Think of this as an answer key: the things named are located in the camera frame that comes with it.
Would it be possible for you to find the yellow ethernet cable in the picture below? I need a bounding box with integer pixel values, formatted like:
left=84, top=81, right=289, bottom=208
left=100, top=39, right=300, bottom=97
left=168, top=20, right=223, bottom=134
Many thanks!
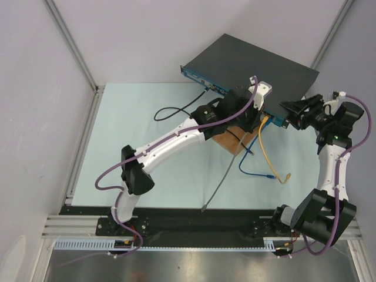
left=258, top=116, right=292, bottom=185

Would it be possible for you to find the blue ethernet cable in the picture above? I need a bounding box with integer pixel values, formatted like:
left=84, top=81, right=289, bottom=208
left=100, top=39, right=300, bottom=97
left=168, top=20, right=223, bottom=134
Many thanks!
left=237, top=120, right=277, bottom=180

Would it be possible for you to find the short black ethernet cable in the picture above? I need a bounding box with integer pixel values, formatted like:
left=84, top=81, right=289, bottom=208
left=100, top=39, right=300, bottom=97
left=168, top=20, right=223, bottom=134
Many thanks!
left=227, top=130, right=255, bottom=156

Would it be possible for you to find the grey ethernet cable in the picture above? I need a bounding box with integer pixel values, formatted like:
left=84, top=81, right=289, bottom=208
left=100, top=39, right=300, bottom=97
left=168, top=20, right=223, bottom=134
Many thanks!
left=201, top=129, right=250, bottom=213

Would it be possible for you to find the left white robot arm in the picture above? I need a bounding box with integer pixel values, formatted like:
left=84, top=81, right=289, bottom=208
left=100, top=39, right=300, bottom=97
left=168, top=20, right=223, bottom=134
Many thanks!
left=108, top=85, right=268, bottom=235

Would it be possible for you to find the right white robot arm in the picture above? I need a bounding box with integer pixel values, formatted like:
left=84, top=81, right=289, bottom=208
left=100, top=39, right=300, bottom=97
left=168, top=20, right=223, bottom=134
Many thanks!
left=270, top=92, right=366, bottom=246

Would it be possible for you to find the wooden board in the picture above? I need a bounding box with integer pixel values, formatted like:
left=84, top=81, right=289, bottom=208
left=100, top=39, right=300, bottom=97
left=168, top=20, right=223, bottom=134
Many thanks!
left=212, top=126, right=258, bottom=156

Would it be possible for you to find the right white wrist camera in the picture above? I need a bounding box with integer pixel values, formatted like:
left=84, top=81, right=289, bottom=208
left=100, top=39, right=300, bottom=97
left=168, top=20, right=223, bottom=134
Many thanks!
left=324, top=91, right=346, bottom=115

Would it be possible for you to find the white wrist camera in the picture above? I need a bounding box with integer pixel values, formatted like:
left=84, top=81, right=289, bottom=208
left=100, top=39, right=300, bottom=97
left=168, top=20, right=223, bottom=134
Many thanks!
left=248, top=76, right=272, bottom=111
left=324, top=91, right=346, bottom=115

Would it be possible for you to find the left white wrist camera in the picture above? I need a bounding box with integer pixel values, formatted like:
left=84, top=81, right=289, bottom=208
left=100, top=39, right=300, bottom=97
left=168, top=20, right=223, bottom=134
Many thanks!
left=248, top=76, right=272, bottom=111

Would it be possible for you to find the long black ethernet cable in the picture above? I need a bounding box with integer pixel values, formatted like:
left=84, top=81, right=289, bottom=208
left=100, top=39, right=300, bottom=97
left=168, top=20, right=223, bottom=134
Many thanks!
left=154, top=86, right=212, bottom=122

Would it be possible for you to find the dark network switch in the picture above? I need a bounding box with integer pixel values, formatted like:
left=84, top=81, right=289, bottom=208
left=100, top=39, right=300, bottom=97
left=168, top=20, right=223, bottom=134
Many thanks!
left=180, top=33, right=319, bottom=127

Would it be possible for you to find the right aluminium frame post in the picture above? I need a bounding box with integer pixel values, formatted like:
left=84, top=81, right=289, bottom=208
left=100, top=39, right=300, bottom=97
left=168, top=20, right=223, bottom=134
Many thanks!
left=310, top=0, right=356, bottom=70

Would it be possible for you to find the aluminium frame post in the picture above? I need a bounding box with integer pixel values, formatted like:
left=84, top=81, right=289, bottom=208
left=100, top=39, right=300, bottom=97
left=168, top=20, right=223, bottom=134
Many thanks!
left=310, top=0, right=356, bottom=70
left=42, top=0, right=105, bottom=207

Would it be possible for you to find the aluminium frame rail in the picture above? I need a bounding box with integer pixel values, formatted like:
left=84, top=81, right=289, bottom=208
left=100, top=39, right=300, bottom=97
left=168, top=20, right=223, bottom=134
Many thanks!
left=35, top=216, right=375, bottom=281

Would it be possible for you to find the white slotted cable duct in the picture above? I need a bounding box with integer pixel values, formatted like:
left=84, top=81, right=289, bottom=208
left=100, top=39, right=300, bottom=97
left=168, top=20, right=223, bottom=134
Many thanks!
left=53, top=237, right=291, bottom=252

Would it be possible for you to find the left aluminium frame post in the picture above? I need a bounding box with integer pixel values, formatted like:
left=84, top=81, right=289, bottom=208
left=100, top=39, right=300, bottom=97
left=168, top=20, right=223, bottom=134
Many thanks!
left=42, top=0, right=105, bottom=207

